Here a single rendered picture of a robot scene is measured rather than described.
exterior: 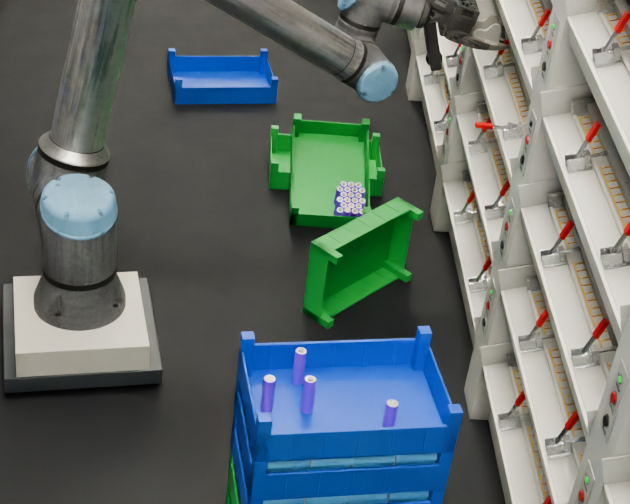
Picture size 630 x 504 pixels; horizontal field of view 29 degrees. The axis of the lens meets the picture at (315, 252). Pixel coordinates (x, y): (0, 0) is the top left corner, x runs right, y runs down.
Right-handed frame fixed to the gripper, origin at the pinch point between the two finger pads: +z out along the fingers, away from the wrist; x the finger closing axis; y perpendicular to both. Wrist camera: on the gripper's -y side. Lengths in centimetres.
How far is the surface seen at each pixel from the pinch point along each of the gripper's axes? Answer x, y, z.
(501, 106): -14.0, -7.2, 0.9
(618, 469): -122, -5, -1
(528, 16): -12.2, 12.7, -1.8
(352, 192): 20, -57, -12
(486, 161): -5.1, -25.1, 6.8
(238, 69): 98, -71, -40
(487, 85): -4.1, -7.9, -0.4
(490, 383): -58, -46, 8
